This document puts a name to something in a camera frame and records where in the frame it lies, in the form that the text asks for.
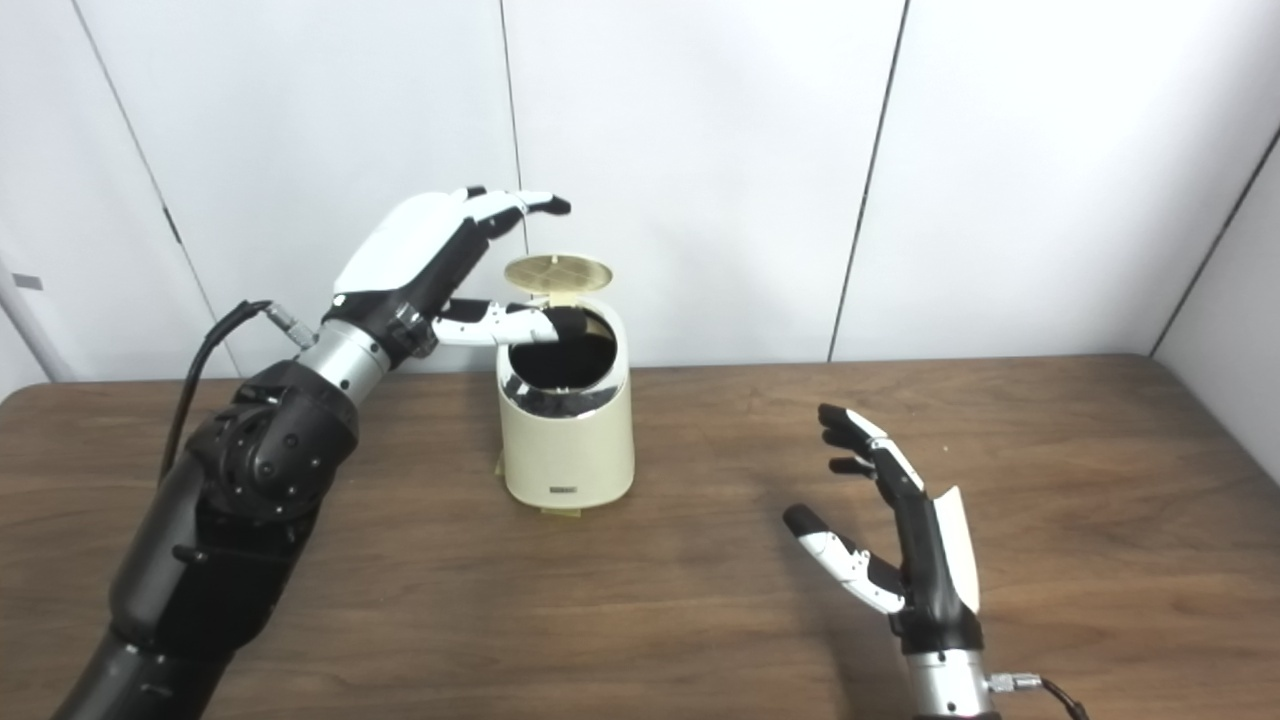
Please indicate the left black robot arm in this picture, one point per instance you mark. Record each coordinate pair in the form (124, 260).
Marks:
(230, 520)

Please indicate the cream-colored lidded bin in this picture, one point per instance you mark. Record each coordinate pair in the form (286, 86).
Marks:
(570, 440)

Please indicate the small grey wall tag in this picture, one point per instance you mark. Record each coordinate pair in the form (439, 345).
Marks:
(27, 282)

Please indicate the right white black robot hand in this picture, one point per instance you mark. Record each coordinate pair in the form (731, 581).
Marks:
(925, 560)

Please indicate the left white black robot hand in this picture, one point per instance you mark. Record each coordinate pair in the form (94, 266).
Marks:
(410, 260)

